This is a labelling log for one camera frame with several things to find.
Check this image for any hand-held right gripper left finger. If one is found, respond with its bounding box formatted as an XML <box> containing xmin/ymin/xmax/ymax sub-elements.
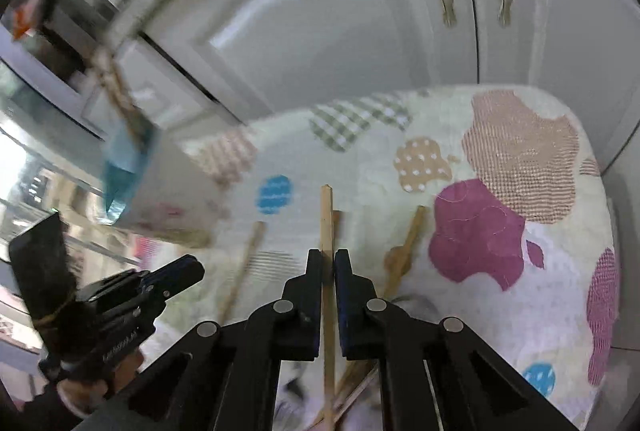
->
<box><xmin>75</xmin><ymin>248</ymin><xmax>325</xmax><ymax>431</ymax></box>

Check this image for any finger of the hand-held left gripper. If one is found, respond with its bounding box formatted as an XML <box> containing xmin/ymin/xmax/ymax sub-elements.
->
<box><xmin>142</xmin><ymin>255</ymin><xmax>206</xmax><ymax>302</ymax></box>

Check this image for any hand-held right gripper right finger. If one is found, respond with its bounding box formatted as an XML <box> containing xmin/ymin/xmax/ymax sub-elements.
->
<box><xmin>334</xmin><ymin>248</ymin><xmax>581</xmax><ymax>431</ymax></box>

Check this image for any light wooden chopstick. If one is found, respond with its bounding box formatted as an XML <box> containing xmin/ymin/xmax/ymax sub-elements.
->
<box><xmin>217</xmin><ymin>221</ymin><xmax>267</xmax><ymax>324</ymax></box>
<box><xmin>320</xmin><ymin>184</ymin><xmax>337</xmax><ymax>431</ymax></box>

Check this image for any white floral utensil holder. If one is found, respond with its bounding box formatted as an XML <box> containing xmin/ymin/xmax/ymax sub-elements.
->
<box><xmin>102</xmin><ymin>126</ymin><xmax>228</xmax><ymax>247</ymax></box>

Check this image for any thick dark bamboo chopstick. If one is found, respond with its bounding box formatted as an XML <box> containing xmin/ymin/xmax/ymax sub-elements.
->
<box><xmin>382</xmin><ymin>205</ymin><xmax>428</xmax><ymax>299</ymax></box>
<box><xmin>307</xmin><ymin>358</ymin><xmax>381</xmax><ymax>431</ymax></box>

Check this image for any blue-tipped wooden chopstick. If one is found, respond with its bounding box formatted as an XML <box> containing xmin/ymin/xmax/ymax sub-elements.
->
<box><xmin>90</xmin><ymin>48</ymin><xmax>157</xmax><ymax>219</ymax></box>

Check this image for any person's left forearm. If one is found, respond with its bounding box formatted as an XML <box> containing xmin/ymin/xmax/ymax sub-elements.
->
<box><xmin>0</xmin><ymin>386</ymin><xmax>126</xmax><ymax>431</ymax></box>

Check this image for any person's left hand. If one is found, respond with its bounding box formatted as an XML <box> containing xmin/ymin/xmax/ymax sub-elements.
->
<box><xmin>55</xmin><ymin>350</ymin><xmax>147</xmax><ymax>418</ymax></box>

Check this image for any quilted patchwork blanket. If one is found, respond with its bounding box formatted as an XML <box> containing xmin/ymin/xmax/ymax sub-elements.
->
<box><xmin>135</xmin><ymin>84</ymin><xmax>621</xmax><ymax>431</ymax></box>

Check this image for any white drawer with knob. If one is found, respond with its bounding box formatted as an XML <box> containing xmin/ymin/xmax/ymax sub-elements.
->
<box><xmin>82</xmin><ymin>34</ymin><xmax>221</xmax><ymax>139</ymax></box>

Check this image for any white cabinet door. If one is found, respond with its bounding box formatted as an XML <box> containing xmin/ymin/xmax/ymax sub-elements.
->
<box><xmin>455</xmin><ymin>0</ymin><xmax>640</xmax><ymax>172</ymax></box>
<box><xmin>135</xmin><ymin>0</ymin><xmax>481</xmax><ymax>147</ymax></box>

